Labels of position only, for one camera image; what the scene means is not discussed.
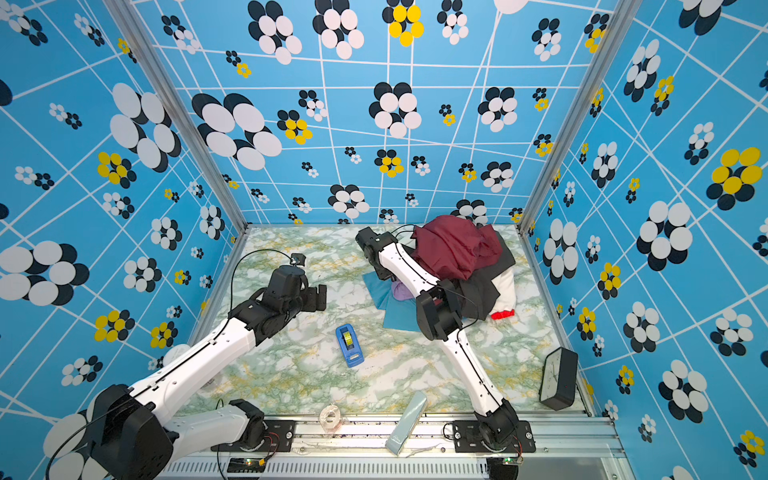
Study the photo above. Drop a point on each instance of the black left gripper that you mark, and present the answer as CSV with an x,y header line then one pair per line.
x,y
313,303

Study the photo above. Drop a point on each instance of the white cartoon print cloth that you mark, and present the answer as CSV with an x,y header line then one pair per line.
x,y
505,304

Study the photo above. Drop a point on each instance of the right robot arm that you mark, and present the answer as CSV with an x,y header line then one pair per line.
x,y
439,319

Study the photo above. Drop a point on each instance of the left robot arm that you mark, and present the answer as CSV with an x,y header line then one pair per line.
x,y
134,432

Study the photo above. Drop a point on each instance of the purple cloth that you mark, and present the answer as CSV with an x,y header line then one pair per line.
x,y
400,292

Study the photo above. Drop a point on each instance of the teal cloth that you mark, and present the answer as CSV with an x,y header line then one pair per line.
x,y
398,315

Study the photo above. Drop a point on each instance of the maroon cloth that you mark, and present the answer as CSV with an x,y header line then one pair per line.
x,y
454,248

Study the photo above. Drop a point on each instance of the dark grey cloth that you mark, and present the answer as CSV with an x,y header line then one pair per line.
x,y
477,295

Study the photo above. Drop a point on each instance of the blue tape dispenser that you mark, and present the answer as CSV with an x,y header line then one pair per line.
x,y
349,345

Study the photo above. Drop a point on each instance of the clear tape roll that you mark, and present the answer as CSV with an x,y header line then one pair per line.
x,y
330,418

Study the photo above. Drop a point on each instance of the pale green rectangular bar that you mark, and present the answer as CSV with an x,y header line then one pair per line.
x,y
406,424

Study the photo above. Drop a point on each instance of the black speaker box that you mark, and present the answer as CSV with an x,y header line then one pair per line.
x,y
559,379

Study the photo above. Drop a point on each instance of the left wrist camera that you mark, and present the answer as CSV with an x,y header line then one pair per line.
x,y
298,259

